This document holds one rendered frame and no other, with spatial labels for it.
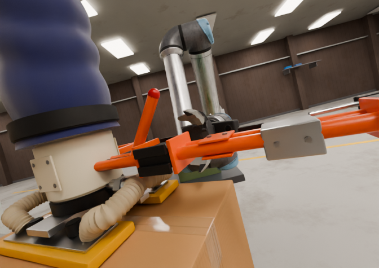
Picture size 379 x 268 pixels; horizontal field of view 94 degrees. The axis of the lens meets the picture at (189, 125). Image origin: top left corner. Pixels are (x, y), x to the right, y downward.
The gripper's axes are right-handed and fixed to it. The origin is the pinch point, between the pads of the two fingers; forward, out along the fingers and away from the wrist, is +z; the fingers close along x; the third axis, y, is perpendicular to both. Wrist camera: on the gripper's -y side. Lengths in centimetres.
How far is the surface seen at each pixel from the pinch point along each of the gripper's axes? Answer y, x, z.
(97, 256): 10.8, -11.3, 21.5
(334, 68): -368, 65, -1189
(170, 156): -0.9, 0.4, 12.8
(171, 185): 10.8, -11.1, -2.0
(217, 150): -8.7, -0.2, 11.8
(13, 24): 22.5, 31.1, 17.5
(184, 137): -1.5, 2.3, 7.4
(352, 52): -469, 122, -1234
